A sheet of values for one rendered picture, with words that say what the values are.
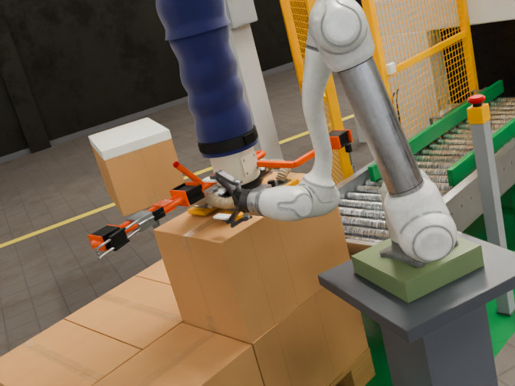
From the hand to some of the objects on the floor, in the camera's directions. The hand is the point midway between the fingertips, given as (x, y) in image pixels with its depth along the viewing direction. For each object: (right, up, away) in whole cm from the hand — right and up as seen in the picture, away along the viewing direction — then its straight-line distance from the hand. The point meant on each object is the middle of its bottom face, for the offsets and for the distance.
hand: (212, 197), depth 223 cm
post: (+131, -54, +85) cm, 165 cm away
